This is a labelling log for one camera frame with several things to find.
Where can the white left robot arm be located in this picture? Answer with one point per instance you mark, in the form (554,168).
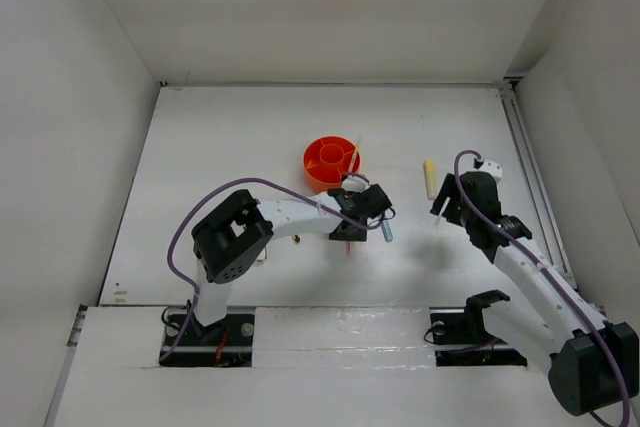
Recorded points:
(228,241)

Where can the green pastel highlighter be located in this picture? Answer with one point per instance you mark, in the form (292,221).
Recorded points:
(441,210)

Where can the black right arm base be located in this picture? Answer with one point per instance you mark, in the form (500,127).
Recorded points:
(459,337)

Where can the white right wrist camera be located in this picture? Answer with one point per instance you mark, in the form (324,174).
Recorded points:
(490,167)

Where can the blue grey marker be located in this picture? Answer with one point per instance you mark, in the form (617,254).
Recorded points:
(386,229)

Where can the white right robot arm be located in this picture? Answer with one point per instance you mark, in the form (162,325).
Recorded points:
(589,361)

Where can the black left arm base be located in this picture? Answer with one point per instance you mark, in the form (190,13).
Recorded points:
(226,344)

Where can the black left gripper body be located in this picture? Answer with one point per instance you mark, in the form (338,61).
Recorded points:
(356,236)

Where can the aluminium side rail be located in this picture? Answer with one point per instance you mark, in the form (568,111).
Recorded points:
(549,236)

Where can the orange round divided container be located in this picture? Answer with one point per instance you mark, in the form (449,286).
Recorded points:
(326,160)

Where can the thin yellow highlighter pen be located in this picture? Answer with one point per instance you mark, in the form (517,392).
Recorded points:
(355,154)

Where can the thick yellow highlighter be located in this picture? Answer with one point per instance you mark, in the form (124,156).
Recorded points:
(430,179)

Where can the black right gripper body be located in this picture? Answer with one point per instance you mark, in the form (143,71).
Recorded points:
(460,213)

